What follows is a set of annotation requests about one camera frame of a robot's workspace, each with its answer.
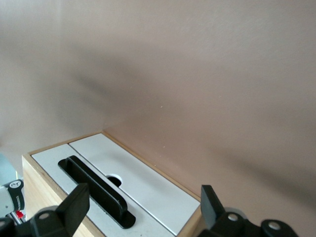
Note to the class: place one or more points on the light wooden cabinet box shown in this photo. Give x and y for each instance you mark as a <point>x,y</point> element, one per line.
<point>37,190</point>

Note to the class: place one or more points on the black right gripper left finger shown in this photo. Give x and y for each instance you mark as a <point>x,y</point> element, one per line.
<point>70,212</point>

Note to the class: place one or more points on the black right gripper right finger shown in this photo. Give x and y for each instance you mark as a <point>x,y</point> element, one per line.
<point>212,212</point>

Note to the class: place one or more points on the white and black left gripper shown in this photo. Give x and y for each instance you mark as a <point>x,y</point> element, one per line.
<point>10,197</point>

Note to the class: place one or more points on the white panel with finger notch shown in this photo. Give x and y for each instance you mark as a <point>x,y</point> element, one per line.
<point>153,190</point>

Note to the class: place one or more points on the white-fronted wooden drawer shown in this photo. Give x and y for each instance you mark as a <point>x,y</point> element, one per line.
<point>49,160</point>

